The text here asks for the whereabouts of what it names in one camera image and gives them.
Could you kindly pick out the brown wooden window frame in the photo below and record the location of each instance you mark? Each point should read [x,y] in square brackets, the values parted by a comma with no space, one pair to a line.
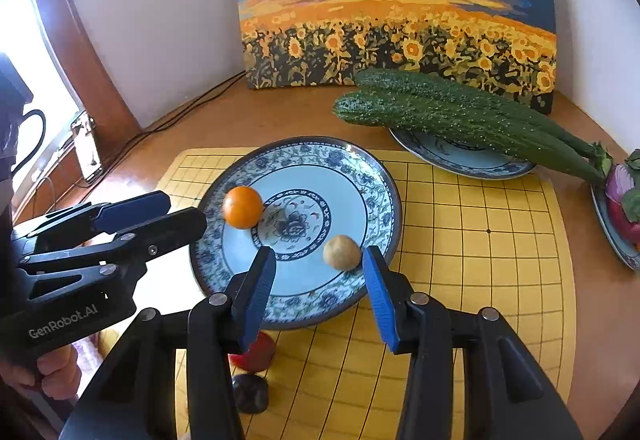
[85,60]

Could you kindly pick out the tan longan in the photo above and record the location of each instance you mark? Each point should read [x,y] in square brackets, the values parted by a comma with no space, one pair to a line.
[341,251]

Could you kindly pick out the small orange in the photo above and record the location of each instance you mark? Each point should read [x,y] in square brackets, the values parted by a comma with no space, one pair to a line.
[242,207]

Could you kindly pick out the dark purple plum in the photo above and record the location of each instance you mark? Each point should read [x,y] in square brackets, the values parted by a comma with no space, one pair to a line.
[250,392]

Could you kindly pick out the person's left hand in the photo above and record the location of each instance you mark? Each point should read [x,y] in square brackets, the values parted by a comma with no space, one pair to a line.
[60,370]

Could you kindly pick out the yellow grid board mat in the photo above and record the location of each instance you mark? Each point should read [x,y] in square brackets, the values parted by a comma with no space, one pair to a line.
[475,270]

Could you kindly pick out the large blue floral plate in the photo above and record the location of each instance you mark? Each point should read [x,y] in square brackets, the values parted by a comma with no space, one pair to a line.
[325,180]

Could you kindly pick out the red apple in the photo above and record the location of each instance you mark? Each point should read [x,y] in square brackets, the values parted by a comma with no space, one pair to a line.
[261,352]

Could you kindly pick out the metal window latch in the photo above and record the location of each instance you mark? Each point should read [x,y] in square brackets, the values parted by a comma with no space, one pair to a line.
[85,145]

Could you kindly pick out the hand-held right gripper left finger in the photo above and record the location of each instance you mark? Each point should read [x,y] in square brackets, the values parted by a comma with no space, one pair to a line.
[257,292]

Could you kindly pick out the purple onion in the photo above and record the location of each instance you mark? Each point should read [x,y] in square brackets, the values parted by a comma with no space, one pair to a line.
[620,185]

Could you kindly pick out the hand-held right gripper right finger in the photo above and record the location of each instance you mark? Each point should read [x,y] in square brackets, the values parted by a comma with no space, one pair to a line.
[380,302]

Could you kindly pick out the green cucumber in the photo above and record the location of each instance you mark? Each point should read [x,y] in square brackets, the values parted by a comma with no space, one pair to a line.
[425,118]
[450,90]

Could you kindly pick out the small blue rimmed plate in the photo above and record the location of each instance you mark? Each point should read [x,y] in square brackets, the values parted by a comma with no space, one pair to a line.
[612,237]
[450,159]

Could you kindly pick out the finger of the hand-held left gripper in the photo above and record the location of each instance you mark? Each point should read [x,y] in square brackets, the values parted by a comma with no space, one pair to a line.
[132,212]
[165,232]

